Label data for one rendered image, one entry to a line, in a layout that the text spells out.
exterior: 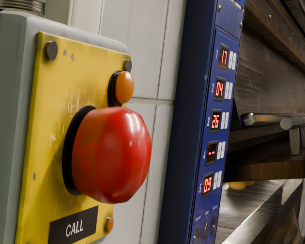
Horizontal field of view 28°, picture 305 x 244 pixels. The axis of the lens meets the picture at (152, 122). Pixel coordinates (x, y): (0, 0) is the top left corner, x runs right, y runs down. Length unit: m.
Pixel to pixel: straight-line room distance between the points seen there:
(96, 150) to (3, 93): 0.04
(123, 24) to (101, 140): 0.25
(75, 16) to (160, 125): 0.25
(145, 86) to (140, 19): 0.06
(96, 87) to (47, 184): 0.05
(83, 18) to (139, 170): 0.15
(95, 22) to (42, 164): 0.17
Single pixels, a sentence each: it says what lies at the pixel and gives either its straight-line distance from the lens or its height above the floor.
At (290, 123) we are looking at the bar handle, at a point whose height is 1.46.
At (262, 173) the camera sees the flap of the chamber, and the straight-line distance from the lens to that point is 0.85.
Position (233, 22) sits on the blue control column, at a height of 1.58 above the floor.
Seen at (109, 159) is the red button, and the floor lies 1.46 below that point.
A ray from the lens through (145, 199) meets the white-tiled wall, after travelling 0.58.
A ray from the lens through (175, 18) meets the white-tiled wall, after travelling 0.60.
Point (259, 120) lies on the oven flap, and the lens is 0.90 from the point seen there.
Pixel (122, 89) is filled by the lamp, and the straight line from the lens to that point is 0.27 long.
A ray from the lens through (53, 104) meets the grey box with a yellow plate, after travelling 0.23.
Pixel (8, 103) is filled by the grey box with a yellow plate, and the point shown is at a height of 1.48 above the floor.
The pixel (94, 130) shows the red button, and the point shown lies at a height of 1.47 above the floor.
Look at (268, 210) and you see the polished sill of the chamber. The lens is 1.81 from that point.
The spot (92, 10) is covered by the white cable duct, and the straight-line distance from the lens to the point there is 0.38.
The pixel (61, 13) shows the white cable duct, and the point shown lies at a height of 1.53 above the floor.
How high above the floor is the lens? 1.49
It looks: 3 degrees down
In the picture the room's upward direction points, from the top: 7 degrees clockwise
